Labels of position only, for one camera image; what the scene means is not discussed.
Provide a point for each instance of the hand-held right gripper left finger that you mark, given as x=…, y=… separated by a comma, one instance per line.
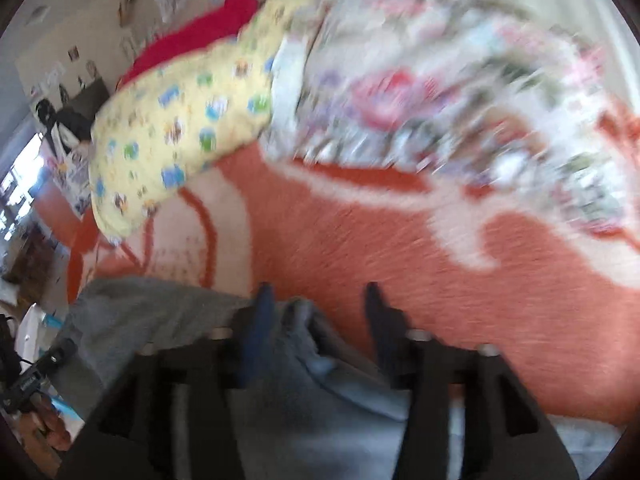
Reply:
x=260, y=321

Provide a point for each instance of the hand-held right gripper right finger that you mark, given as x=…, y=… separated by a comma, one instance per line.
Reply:
x=374, y=311

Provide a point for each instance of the orange and white blanket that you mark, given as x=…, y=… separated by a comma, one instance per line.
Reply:
x=350, y=240

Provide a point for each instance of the dark cabinet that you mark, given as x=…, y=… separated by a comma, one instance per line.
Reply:
x=87, y=96

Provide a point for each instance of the grey pants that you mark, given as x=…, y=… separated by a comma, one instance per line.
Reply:
x=325, y=410

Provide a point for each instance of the floral printed quilt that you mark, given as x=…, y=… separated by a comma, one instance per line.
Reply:
x=425, y=85

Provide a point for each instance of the person's left hand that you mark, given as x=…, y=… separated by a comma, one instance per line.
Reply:
x=50, y=420

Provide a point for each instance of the yellow printed pillow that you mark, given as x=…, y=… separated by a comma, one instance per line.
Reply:
x=175, y=125

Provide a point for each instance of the red blanket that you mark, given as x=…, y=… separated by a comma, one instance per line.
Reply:
x=190, y=40

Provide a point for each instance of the black bag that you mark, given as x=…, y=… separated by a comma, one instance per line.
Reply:
x=62, y=122

